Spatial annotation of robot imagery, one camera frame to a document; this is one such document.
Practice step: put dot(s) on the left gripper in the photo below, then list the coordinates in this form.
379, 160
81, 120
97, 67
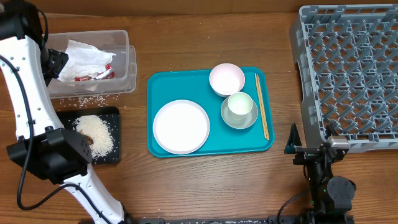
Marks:
60, 59

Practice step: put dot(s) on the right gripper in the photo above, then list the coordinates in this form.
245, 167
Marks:
305, 154

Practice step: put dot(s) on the white napkin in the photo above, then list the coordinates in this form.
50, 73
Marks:
84, 60

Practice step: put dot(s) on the red snack wrapper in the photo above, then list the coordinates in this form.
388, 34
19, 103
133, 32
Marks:
107, 74

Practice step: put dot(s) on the grey green bowl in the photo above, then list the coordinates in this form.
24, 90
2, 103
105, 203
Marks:
238, 121

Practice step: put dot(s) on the small white cup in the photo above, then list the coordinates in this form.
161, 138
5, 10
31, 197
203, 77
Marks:
240, 103

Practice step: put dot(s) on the brown food scrap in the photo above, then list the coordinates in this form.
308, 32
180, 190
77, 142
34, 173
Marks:
88, 139

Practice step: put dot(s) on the white rice pile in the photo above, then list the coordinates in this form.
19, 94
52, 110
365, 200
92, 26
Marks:
98, 131

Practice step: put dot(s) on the white round plate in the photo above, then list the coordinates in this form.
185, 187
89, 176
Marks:
181, 127

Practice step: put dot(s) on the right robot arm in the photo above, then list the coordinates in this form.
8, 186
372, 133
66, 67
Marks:
331, 195

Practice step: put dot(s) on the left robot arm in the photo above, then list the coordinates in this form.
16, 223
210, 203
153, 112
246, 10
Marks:
44, 147

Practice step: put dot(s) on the grey dishwasher rack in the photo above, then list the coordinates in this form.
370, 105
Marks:
347, 61

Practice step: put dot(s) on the spilled rice on table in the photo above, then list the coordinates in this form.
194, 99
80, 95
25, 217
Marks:
83, 102

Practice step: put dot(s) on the clear plastic bin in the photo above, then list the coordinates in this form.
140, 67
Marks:
124, 64

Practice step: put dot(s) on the black plastic tray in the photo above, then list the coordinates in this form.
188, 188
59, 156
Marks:
109, 114

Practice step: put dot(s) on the white pink bowl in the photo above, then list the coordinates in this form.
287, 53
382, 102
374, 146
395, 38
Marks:
226, 79

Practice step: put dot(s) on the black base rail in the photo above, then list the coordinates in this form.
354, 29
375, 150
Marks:
233, 221

